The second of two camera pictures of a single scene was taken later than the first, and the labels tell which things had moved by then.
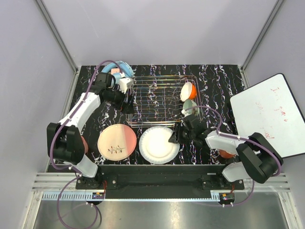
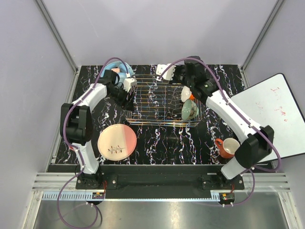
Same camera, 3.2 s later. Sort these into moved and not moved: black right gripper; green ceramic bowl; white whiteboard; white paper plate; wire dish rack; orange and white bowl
Moved: black right gripper; white paper plate
Not moved: wire dish rack; white whiteboard; green ceramic bowl; orange and white bowl
